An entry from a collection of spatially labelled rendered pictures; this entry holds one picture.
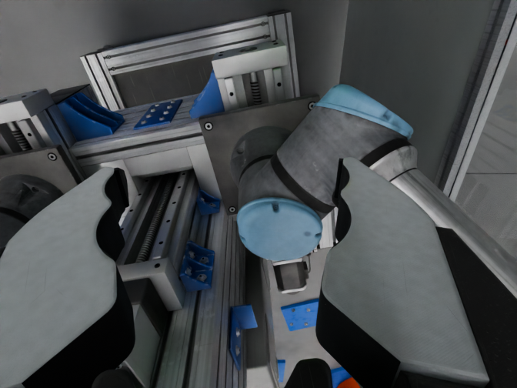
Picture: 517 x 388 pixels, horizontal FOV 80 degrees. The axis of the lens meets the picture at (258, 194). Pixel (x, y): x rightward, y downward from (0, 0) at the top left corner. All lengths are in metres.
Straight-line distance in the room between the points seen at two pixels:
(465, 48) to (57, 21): 1.56
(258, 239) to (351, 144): 0.18
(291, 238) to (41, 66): 1.62
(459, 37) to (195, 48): 0.92
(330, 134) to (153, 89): 1.16
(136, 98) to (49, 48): 0.49
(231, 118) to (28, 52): 1.42
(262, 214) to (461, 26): 0.61
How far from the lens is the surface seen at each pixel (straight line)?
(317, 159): 0.39
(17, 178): 0.75
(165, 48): 1.41
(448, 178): 0.82
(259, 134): 0.56
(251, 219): 0.41
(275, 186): 0.41
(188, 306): 0.57
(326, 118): 0.39
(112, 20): 1.69
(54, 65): 1.84
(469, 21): 0.82
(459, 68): 0.82
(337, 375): 3.58
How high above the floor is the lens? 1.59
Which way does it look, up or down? 57 degrees down
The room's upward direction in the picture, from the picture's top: 175 degrees clockwise
